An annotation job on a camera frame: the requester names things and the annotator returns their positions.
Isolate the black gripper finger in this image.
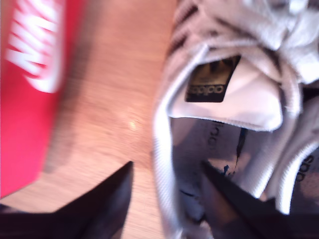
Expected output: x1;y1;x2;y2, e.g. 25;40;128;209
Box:
56;160;135;239
201;160;267;239

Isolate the white black-striped sneaker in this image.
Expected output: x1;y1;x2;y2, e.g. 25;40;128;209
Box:
151;0;319;239
280;86;319;217

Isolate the red cardboard shoebox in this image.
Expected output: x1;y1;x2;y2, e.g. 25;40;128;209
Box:
0;0;88;200

